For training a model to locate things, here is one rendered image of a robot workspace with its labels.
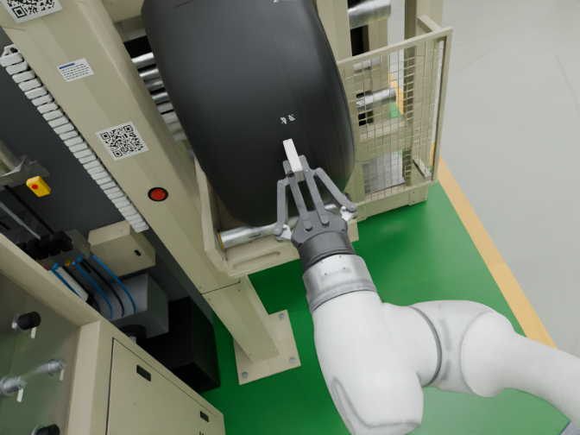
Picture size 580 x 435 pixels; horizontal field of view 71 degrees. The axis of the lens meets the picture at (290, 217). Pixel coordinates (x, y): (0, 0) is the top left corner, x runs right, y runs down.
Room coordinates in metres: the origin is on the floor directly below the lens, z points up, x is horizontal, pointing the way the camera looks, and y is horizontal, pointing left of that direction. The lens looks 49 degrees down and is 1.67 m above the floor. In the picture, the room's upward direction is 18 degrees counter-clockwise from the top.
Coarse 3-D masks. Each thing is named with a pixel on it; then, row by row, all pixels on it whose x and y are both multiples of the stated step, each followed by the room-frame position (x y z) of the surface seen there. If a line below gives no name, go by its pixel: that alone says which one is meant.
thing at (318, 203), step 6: (306, 168) 0.47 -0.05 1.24; (306, 174) 0.46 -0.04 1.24; (306, 180) 0.44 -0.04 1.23; (312, 180) 0.44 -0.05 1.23; (312, 186) 0.43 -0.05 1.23; (312, 192) 0.42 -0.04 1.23; (318, 192) 0.42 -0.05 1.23; (312, 198) 0.41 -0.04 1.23; (318, 198) 0.41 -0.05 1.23; (318, 204) 0.39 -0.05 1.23; (318, 210) 0.38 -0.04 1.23; (324, 210) 0.38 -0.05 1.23; (318, 216) 0.38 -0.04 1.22; (324, 216) 0.37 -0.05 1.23; (324, 222) 0.36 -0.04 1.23
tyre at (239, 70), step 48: (144, 0) 0.83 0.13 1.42; (240, 0) 0.69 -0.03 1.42; (192, 48) 0.64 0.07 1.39; (240, 48) 0.62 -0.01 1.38; (288, 48) 0.61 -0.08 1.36; (192, 96) 0.60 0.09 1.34; (240, 96) 0.58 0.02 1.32; (288, 96) 0.57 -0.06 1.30; (336, 96) 0.58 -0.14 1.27; (192, 144) 0.58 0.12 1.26; (240, 144) 0.55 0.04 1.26; (336, 144) 0.55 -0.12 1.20; (240, 192) 0.53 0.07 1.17; (288, 192) 0.54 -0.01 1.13
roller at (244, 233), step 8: (344, 192) 0.68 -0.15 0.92; (312, 208) 0.66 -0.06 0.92; (328, 208) 0.65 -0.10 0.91; (336, 208) 0.65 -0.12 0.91; (296, 216) 0.66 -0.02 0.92; (248, 224) 0.67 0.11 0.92; (272, 224) 0.66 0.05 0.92; (288, 224) 0.65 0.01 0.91; (224, 232) 0.67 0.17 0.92; (232, 232) 0.67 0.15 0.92; (240, 232) 0.66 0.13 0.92; (248, 232) 0.65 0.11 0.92; (256, 232) 0.65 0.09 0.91; (264, 232) 0.65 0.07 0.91; (272, 232) 0.65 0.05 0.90; (224, 240) 0.65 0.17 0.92; (232, 240) 0.65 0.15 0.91; (240, 240) 0.65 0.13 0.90; (248, 240) 0.65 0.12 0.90
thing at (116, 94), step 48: (96, 0) 0.82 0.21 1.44; (48, 48) 0.73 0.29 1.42; (96, 48) 0.73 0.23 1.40; (96, 96) 0.73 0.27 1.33; (144, 96) 0.80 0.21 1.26; (96, 144) 0.73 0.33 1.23; (144, 192) 0.73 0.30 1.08; (192, 192) 0.76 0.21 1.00; (192, 240) 0.73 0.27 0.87; (240, 288) 0.73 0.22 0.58; (240, 336) 0.73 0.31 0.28
